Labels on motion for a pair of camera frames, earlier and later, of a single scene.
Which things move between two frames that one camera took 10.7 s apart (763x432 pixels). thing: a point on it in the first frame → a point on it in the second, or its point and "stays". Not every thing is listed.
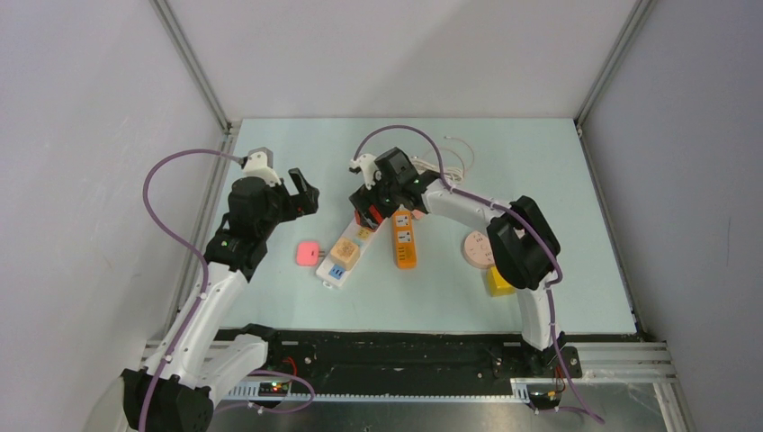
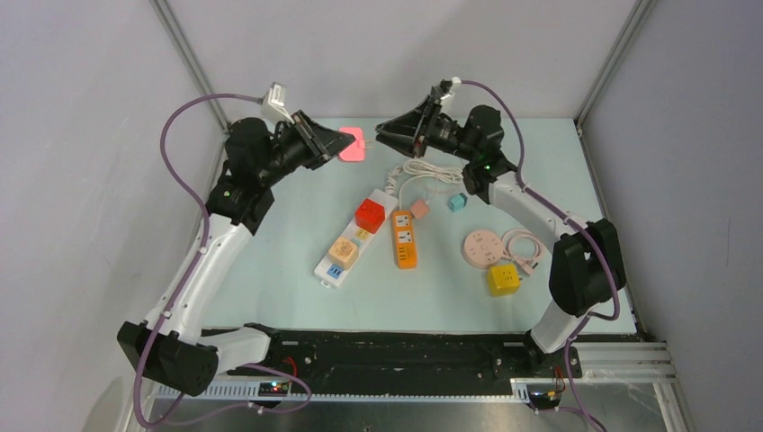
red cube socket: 375,219 stays
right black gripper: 363,198 → 424,117
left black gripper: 307,207 → 321,143
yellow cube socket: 497,285 stays
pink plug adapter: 308,254 → 354,151
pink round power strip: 477,251 stays
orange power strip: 404,238 stays
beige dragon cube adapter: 345,254 stays
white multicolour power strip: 332,276 stays
